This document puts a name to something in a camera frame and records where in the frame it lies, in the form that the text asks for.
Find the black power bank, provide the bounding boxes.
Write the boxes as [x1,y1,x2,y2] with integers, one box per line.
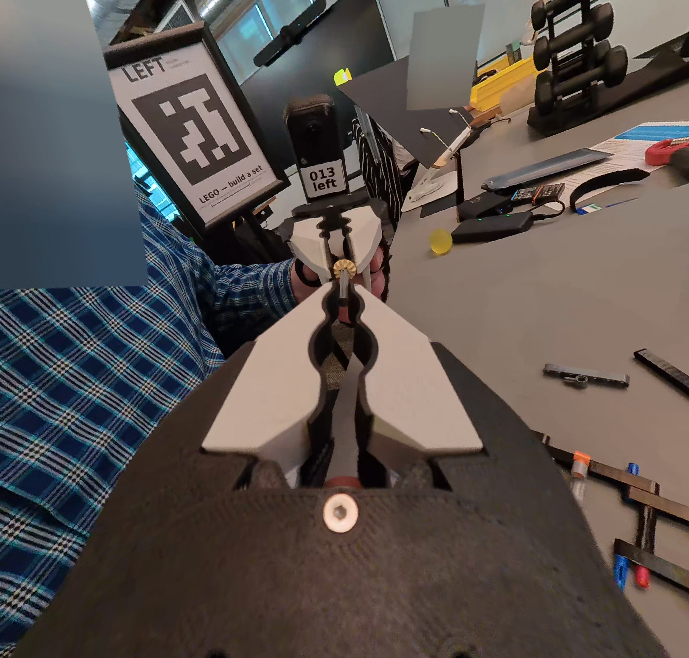
[451,210,534,244]

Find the black conference camera bar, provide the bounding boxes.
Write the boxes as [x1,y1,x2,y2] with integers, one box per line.
[253,0,328,69]

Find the framed marker sign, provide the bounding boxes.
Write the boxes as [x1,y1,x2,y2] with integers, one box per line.
[102,20,292,232]

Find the black long lego beam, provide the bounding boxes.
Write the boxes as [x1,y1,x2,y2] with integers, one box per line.
[633,348,689,396]

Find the printed paper sheet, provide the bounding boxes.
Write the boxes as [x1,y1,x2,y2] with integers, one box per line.
[571,122,689,190]

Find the grey lego actuator orange ends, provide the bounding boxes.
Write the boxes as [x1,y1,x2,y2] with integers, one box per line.
[572,452,591,504]

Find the black velcro strap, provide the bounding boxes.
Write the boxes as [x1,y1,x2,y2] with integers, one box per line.
[570,169,651,213]

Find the yellow plastic bin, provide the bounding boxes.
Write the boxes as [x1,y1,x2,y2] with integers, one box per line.
[471,57,536,112]

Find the book stand with black board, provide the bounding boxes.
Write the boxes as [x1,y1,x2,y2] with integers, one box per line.
[338,55,480,223]

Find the person's left hand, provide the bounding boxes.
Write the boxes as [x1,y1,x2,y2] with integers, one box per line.
[292,246,392,304]

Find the dark grey lego beam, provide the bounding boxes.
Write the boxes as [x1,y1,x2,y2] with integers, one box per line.
[543,363,631,391]

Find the person's left forearm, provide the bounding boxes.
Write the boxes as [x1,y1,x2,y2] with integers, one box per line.
[205,257,300,357]

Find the person's torso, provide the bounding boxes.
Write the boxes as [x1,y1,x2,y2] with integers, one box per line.
[0,181,232,634]

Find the red plastic tool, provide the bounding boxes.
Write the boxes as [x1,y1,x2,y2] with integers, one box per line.
[645,138,689,169]

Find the black lego frame assembly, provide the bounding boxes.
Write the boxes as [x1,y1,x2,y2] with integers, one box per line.
[530,431,689,591]

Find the black battery pack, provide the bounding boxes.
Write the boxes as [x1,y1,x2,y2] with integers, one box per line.
[511,183,566,205]

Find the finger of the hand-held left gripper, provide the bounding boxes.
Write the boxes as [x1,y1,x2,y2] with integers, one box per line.
[342,209,385,279]
[290,220,330,283]

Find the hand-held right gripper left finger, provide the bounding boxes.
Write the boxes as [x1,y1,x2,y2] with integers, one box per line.
[201,282,337,487]

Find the grey foil pouch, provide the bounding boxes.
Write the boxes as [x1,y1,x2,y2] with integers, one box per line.
[482,149,614,190]

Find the small blue label strip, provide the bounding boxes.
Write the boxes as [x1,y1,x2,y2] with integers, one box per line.
[577,199,638,216]

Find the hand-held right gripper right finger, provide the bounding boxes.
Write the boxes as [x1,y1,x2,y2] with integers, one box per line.
[350,284,484,481]

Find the small black charger box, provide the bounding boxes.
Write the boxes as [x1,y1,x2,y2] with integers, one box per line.
[458,192,515,220]

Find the black dumbbell rack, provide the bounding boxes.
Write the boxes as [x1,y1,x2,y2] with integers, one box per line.
[526,0,631,131]

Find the large black monitor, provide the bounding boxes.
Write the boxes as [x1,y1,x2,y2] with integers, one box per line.
[237,0,397,131]

